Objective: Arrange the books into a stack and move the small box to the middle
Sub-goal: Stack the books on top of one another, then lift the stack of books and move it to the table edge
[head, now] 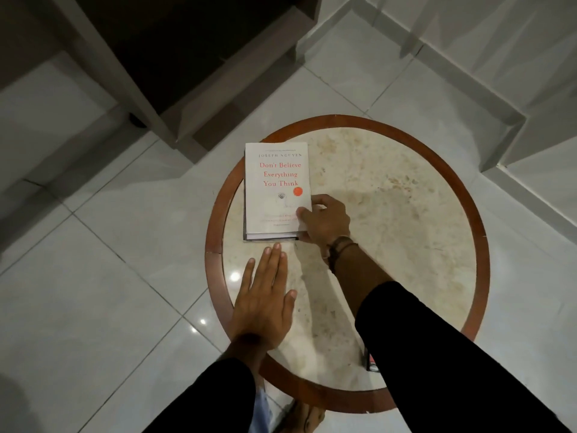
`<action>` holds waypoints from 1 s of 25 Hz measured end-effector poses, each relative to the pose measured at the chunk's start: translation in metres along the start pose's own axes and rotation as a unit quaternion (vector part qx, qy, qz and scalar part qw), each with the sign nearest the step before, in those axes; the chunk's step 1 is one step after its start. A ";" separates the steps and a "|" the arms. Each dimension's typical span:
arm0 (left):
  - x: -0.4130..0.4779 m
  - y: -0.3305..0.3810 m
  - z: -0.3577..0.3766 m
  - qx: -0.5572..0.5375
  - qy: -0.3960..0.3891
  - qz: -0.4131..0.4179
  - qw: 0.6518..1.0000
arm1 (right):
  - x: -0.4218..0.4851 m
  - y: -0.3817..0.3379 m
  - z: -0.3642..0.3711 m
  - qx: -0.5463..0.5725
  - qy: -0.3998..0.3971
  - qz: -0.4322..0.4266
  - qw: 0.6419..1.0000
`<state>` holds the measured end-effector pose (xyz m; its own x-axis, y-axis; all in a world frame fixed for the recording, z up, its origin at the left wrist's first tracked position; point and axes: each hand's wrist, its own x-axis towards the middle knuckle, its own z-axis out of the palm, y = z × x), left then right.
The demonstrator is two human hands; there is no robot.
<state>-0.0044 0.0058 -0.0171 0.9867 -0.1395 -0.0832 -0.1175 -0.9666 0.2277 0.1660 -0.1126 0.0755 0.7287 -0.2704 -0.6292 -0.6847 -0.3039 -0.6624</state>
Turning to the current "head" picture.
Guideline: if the person's right hand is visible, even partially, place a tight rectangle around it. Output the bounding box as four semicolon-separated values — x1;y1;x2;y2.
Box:
296;194;352;259

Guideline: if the person's left hand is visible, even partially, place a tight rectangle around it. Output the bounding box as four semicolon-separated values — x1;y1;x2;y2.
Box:
228;242;298;353

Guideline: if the white book red lettering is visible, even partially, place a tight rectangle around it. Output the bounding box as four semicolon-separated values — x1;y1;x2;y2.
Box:
245;142;313;240

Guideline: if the person's right forearm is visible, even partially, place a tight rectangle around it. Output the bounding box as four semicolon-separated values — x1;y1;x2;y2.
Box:
331;242;574;433

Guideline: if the person's left forearm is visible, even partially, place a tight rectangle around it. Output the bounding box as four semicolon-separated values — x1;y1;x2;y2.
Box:
143;333;272;433

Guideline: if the round marble table wooden rim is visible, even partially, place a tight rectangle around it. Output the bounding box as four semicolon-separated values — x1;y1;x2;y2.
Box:
205;114;490;414

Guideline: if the person's foot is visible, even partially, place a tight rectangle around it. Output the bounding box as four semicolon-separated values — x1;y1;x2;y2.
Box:
275;399;326;433

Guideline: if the light blue trouser leg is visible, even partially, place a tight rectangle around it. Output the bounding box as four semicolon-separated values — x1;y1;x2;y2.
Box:
251;389;274;433

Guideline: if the beige wooden cabinet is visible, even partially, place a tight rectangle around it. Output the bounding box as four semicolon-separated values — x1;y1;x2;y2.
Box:
0;0;323;165

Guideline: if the dark wrist bracelet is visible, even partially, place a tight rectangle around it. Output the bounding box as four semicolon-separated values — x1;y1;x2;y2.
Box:
322;235;360;275

